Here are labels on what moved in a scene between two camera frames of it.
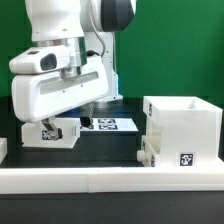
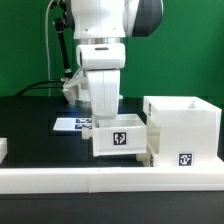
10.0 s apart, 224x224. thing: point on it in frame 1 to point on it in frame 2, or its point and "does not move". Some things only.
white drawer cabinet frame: x=190 y=130 does not move
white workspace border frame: x=19 y=180 does not move
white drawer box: x=35 y=135 to x=122 y=135
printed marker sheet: x=114 y=124 to x=72 y=124
